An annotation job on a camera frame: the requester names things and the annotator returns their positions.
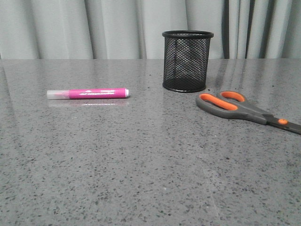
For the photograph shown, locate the pink highlighter pen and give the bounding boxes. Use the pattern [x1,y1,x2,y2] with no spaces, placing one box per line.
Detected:
[47,88,129,100]

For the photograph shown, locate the grey orange scissors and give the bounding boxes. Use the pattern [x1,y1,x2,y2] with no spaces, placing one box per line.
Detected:
[196,90,301,134]

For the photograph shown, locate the black mesh pen holder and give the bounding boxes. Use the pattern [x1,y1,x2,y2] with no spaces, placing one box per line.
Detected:
[162,30,214,93]

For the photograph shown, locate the grey curtain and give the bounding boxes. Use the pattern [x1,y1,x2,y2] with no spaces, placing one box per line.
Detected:
[0,0,301,59]

